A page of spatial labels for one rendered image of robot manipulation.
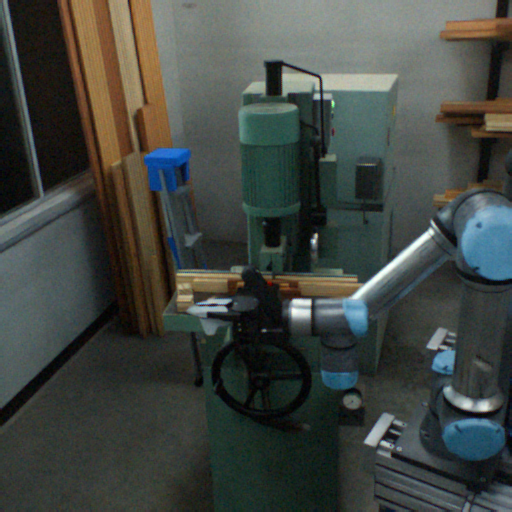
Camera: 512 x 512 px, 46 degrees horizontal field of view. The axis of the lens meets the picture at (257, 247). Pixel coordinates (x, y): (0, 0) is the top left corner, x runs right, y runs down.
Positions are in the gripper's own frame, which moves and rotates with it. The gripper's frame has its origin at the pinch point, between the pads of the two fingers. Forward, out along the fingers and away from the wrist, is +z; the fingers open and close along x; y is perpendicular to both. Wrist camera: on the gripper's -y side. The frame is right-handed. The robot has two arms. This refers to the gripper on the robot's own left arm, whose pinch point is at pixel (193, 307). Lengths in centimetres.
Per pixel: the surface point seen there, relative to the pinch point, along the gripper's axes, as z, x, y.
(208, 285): 14, 70, 26
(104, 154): 92, 186, 2
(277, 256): -10, 65, 14
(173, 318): 23, 55, 30
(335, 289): -27, 70, 27
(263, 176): -8, 60, -13
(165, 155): 47, 145, -4
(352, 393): -32, 50, 52
